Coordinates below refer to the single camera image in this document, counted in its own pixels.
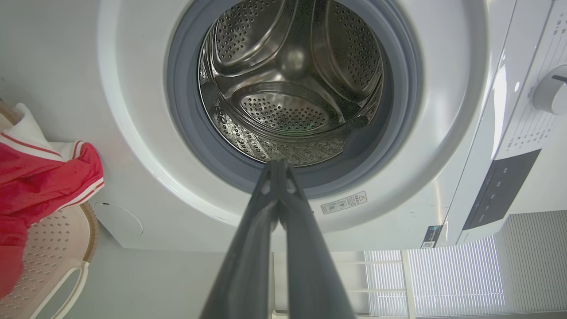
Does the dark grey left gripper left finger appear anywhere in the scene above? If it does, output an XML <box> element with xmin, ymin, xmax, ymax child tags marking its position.
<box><xmin>199</xmin><ymin>160</ymin><xmax>281</xmax><ymax>319</ymax></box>

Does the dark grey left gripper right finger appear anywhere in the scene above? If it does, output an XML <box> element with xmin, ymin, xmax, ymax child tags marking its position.
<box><xmin>279</xmin><ymin>160</ymin><xmax>356</xmax><ymax>319</ymax></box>

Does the red garment with white trim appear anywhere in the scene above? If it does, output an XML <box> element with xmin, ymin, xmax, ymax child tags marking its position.
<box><xmin>0</xmin><ymin>103</ymin><xmax>105</xmax><ymax>298</ymax></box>

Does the stainless steel washing machine drum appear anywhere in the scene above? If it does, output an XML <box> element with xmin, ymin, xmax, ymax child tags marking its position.
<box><xmin>198</xmin><ymin>0</ymin><xmax>385</xmax><ymax>167</ymax></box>

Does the cream perforated plastic laundry basket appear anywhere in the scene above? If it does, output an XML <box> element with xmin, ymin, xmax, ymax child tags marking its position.
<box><xmin>0</xmin><ymin>101</ymin><xmax>99</xmax><ymax>319</ymax></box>

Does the dark washing machine display panel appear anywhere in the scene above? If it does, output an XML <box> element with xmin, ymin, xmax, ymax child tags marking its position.
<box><xmin>462</xmin><ymin>149</ymin><xmax>542</xmax><ymax>231</ymax></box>

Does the white washing machine control knob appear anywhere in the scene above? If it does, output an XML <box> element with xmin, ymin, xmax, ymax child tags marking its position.
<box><xmin>532</xmin><ymin>65</ymin><xmax>567</xmax><ymax>116</ymax></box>

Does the grey warning label sticker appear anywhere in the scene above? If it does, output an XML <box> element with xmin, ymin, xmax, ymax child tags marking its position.
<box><xmin>321</xmin><ymin>191</ymin><xmax>368</xmax><ymax>215</ymax></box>

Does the round white filter cover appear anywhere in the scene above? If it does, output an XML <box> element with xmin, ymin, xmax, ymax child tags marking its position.
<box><xmin>93</xmin><ymin>202</ymin><xmax>144</xmax><ymax>237</ymax></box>

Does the grey rubber door gasket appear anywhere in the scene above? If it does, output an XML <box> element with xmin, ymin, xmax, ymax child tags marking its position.
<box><xmin>166</xmin><ymin>0</ymin><xmax>421</xmax><ymax>200</ymax></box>

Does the grey slatted window blind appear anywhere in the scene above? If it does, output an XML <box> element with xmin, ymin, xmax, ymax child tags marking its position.
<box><xmin>363</xmin><ymin>210</ymin><xmax>567</xmax><ymax>317</ymax></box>

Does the white front-load washing machine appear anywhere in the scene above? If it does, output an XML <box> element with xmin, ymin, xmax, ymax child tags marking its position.
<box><xmin>44</xmin><ymin>0</ymin><xmax>567</xmax><ymax>253</ymax></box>

